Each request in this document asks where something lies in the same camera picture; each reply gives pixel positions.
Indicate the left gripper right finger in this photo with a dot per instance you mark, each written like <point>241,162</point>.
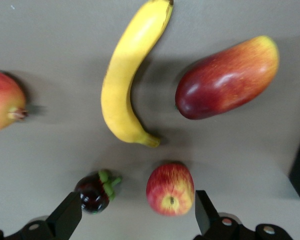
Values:
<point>206,215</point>

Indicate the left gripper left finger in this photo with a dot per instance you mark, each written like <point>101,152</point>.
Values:
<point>65,217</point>

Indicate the red yellow apple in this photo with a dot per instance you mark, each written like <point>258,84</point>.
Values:
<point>170,190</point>

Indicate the yellow banana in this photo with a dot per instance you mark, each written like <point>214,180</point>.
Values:
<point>120,87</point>

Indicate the dark purple mangosteen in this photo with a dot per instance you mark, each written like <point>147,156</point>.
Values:
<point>92,197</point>

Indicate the red orange pomegranate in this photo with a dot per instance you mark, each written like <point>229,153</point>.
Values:
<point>5,100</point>

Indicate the red yellow mango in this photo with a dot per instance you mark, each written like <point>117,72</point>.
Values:
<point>227,80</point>

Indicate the table cover sheet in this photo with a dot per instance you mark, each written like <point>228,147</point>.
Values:
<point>40,37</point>

